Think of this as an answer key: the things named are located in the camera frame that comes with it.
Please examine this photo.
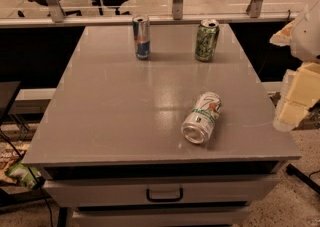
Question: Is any white 7up can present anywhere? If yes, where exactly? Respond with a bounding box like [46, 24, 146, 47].
[181, 92, 222, 144]

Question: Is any green chip bag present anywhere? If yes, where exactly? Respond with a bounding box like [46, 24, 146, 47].
[5, 162, 43, 190]

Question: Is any dark side table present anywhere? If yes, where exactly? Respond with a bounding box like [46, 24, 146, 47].
[0, 81, 21, 125]

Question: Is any upper drawer with black handle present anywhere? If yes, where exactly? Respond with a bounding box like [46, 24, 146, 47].
[45, 175, 278, 207]

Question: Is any black stand leg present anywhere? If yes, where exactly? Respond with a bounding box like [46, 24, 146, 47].
[286, 164, 320, 195]

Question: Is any blue silver Red Bull can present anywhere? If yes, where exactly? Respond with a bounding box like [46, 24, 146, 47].
[132, 15, 150, 60]

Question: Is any green soda can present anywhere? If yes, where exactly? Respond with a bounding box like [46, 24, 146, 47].
[195, 19, 220, 62]

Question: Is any black cable on floor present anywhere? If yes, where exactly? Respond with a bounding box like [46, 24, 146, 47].
[0, 130, 55, 227]

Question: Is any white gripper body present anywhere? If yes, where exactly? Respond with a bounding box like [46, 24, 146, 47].
[291, 0, 320, 63]

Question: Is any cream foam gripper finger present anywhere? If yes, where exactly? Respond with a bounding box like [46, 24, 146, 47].
[273, 62, 320, 132]
[269, 21, 294, 47]

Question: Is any grey drawer cabinet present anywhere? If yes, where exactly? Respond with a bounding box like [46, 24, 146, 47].
[24, 25, 299, 227]

